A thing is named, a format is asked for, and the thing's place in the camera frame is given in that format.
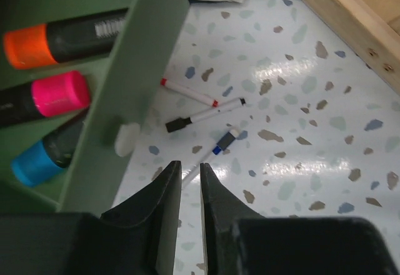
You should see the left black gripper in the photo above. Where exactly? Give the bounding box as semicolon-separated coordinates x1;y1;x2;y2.
1;163;394;274

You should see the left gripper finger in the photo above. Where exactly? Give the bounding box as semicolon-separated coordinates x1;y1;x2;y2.
101;161;182;274

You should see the blue cap highlighter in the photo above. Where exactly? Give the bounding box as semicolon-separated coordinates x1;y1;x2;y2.
11;109;90;188

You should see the green drawer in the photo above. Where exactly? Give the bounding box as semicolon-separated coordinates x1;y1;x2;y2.
1;0;189;215

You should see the pink cap highlighter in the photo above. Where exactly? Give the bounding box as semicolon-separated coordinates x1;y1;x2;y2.
1;71;91;128

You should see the orange cap highlighter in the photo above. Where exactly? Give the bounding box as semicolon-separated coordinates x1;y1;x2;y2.
3;8;128;69

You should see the blue cap whiteboard pen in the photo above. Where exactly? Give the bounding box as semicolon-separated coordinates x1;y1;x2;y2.
182;127;241;189

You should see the black cap whiteboard pen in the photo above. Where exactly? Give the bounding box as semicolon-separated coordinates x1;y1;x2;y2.
165;97;246;133

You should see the red cap whiteboard pen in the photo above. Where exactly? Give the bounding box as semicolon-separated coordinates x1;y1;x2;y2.
160;78;219;108

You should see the wooden clothes rack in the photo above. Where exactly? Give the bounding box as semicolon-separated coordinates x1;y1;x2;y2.
302;0;399;92

